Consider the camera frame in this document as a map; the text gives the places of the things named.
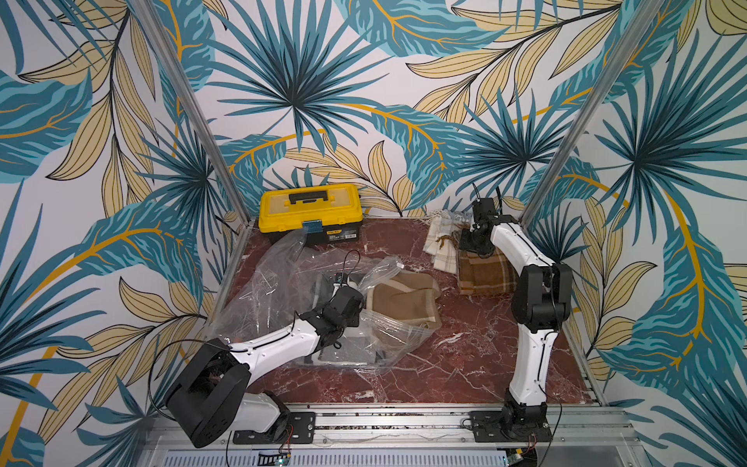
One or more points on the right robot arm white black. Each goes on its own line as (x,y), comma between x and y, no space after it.
(540,306)

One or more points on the beige plaid blanket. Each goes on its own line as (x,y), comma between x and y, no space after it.
(443,239)

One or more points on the tan blanket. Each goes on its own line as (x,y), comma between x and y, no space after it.
(408,297)

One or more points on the aluminium frame post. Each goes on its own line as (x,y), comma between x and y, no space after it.
(608,76)
(155,32)

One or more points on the yellow black toolbox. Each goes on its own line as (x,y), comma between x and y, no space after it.
(329,214)

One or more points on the brown plaid blanket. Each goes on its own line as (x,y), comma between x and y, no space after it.
(491,276)

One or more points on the aluminium front rail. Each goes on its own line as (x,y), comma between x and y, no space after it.
(413,435)

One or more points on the right aluminium frame post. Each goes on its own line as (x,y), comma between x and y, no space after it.
(608,76)

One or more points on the clear plastic vacuum bag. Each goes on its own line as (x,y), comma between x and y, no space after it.
(282,287)

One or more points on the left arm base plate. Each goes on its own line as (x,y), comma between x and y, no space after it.
(298,428)

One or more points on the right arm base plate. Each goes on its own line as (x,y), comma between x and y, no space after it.
(501,427)

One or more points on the left aluminium frame post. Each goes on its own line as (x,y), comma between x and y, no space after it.
(155,32)

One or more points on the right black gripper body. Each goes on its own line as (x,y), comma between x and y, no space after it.
(481,213)

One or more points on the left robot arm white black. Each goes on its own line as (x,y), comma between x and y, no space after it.
(208,398)

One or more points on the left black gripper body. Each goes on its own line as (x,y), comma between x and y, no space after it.
(354,321)

